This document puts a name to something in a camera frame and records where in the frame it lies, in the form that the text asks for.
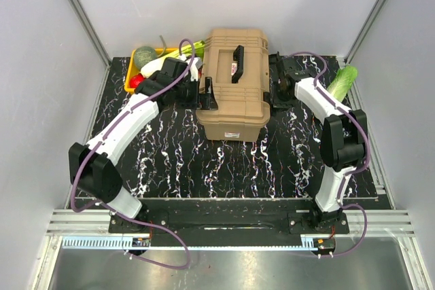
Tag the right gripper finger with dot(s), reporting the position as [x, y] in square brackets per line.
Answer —
[279, 104]
[274, 60]

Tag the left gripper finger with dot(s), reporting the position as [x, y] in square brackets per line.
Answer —
[208, 89]
[206, 102]

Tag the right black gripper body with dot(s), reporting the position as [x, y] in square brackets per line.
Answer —
[278, 93]

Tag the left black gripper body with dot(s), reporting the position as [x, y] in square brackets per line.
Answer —
[187, 92]

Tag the tan plastic tool box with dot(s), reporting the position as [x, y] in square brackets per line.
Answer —
[237, 62]

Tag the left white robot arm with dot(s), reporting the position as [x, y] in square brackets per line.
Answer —
[92, 166]

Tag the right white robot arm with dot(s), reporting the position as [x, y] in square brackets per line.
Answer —
[344, 138]

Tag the green white leek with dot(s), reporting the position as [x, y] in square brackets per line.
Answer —
[186, 54]

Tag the red apple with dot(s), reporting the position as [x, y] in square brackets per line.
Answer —
[136, 80]

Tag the green napa cabbage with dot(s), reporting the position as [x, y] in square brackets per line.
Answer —
[343, 82]

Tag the yellow plastic fruit tray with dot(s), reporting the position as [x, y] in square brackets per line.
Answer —
[132, 70]

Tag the green netted melon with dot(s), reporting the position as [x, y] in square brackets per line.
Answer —
[144, 55]

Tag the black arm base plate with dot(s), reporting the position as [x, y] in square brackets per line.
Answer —
[226, 223]

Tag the aluminium frame rail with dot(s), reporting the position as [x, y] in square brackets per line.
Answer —
[99, 230]

